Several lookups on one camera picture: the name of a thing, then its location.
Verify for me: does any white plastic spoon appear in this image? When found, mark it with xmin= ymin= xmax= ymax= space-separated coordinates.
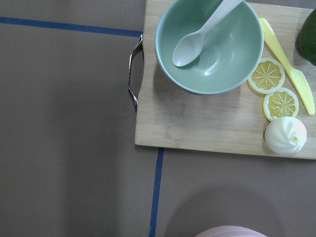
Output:
xmin=172 ymin=0 xmax=242 ymax=67

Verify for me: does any green bowl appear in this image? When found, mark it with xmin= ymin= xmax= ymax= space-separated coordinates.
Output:
xmin=155 ymin=0 xmax=264 ymax=94

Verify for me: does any lemon slice upper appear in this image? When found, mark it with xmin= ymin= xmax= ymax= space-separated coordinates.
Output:
xmin=247 ymin=57 xmax=285 ymax=94

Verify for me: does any lemon slice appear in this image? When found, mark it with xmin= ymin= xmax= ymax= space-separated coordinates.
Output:
xmin=247 ymin=57 xmax=285 ymax=94
xmin=262 ymin=87 xmax=299 ymax=121

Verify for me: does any lemon slice lower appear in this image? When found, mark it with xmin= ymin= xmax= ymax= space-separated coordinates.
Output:
xmin=262 ymin=87 xmax=299 ymax=121

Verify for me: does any white steamed bun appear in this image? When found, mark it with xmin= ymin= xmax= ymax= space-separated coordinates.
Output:
xmin=264 ymin=117 xmax=307 ymax=155

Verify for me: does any pink bowl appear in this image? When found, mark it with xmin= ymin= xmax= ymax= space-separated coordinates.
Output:
xmin=196 ymin=226 xmax=266 ymax=237

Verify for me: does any yellow plastic knife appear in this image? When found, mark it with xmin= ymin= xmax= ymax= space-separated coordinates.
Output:
xmin=259 ymin=18 xmax=316 ymax=116

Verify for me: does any green avocado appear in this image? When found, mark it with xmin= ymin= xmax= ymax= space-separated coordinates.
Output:
xmin=295 ymin=9 xmax=316 ymax=66

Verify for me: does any metal board handle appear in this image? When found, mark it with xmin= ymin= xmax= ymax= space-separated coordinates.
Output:
xmin=127 ymin=34 xmax=143 ymax=109

